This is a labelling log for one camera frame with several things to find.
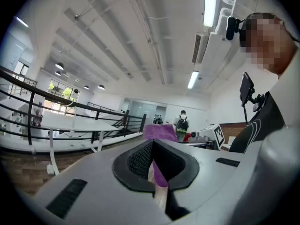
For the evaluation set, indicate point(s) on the dark metal railing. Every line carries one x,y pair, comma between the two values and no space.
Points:
30,116

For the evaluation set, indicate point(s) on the white ceiling air conditioner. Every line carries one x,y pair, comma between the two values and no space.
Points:
215,48

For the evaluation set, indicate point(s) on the black pendant lamp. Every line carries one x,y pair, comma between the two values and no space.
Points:
101,87
59,66
86,87
58,73

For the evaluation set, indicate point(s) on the ceiling tube light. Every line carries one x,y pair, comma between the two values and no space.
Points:
192,80
209,6

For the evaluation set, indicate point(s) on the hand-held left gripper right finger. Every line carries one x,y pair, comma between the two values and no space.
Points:
173,165

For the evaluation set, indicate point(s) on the black backpack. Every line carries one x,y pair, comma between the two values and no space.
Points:
182,123

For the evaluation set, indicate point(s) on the person's black t-shirt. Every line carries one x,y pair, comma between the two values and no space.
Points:
262,125

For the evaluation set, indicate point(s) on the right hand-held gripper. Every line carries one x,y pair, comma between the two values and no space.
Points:
219,135

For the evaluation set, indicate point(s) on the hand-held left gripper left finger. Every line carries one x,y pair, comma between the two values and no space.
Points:
138,163

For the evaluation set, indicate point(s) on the black head-mounted camera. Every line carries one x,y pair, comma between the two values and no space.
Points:
230,28

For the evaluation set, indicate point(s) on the black phone on chest mount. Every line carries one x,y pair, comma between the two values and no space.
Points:
246,88

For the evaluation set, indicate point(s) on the large glass window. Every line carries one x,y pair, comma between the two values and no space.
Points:
63,91

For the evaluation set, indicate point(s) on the person's head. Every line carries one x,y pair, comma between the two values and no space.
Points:
264,43

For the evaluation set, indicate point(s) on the purple cloth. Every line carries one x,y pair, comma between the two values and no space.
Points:
159,131

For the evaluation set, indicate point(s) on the white table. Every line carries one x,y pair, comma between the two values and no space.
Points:
77,123

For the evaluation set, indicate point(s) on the white power adapter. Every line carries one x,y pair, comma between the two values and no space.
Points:
49,169

